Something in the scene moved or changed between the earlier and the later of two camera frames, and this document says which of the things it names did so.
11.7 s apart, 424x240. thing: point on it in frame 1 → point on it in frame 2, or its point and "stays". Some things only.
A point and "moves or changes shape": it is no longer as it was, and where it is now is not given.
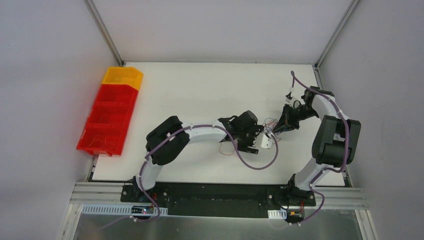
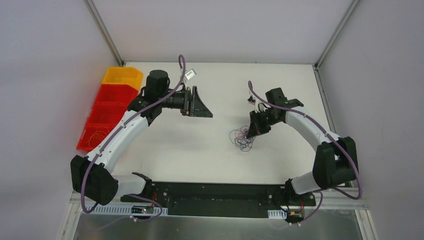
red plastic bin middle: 111,115 stays
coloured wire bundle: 275,133 moves or changes shape
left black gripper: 249,138 → 190,102
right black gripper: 288,117 → 259,123
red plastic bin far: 116,94 stays
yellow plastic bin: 129,75 stays
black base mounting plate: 249,200 stays
